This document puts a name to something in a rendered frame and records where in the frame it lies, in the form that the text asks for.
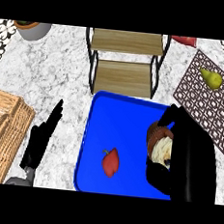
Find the wooden tiered shelf black frame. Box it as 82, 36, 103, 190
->
79, 26, 173, 102

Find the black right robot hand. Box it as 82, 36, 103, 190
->
143, 101, 224, 206

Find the brown patterned placemat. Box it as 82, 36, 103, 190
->
166, 46, 224, 160

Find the blue tray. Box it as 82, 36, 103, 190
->
72, 88, 182, 201

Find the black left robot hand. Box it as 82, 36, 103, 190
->
18, 95, 65, 174

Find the red object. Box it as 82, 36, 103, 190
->
170, 35, 199, 49

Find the red bell pepper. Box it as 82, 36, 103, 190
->
99, 146, 122, 180

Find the grey pot with orange rim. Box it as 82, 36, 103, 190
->
12, 19, 53, 44

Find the brown cupcake with white frosting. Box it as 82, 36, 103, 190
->
143, 120, 176, 171

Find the wicker basket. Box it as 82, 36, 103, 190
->
0, 87, 39, 187

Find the green pear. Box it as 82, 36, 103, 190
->
197, 67, 224, 92

